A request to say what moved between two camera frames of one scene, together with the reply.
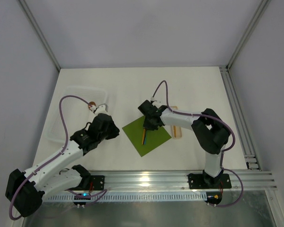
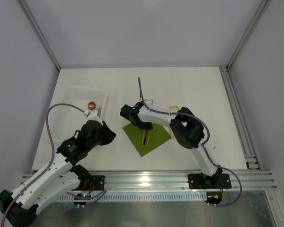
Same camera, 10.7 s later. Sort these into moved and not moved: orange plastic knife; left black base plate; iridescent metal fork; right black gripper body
Moved: right black gripper body
Not moved: left black base plate; iridescent metal fork; orange plastic knife
